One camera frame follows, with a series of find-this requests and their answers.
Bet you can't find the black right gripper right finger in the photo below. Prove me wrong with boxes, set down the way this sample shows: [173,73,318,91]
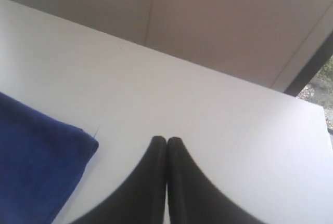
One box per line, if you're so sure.
[167,137,262,223]

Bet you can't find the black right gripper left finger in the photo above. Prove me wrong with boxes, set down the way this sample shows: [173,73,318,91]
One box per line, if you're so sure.
[73,136,167,223]

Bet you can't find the blue towel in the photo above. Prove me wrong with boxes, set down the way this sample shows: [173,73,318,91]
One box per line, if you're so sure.
[1,94,98,223]

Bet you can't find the dark window frame pillar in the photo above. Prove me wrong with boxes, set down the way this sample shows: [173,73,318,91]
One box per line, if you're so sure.
[284,32,332,97]

